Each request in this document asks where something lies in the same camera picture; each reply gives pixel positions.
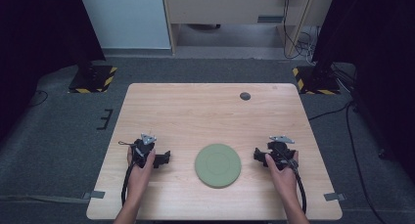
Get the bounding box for grey tape piece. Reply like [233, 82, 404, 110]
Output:
[323, 192, 347, 202]
[81, 190, 107, 201]

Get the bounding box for black yellow-striped stand base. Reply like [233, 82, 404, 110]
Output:
[68, 65, 118, 94]
[292, 66, 342, 96]

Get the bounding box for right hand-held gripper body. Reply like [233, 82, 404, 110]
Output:
[266, 134, 299, 171]

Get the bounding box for black hanging cables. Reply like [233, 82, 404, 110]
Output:
[281, 0, 319, 61]

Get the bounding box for white panel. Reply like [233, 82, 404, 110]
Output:
[77, 0, 172, 50]

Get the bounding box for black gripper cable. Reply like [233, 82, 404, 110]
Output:
[117, 140, 137, 207]
[281, 149, 308, 215]

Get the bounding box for person's right hand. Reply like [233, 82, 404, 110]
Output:
[264, 151, 300, 202]

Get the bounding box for beige wooden cabinet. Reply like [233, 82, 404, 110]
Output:
[161, 0, 337, 58]

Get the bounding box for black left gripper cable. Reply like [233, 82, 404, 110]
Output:
[117, 140, 137, 207]

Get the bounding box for person's left hand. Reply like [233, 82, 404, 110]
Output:
[125, 147, 158, 200]

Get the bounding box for thin black floor cable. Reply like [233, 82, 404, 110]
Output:
[26, 89, 50, 109]

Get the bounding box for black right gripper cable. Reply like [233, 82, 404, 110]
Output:
[281, 149, 308, 215]

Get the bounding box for black curtain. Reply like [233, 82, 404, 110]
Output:
[311, 0, 415, 183]
[0, 0, 107, 144]

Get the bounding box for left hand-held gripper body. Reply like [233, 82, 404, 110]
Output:
[131, 133, 158, 169]

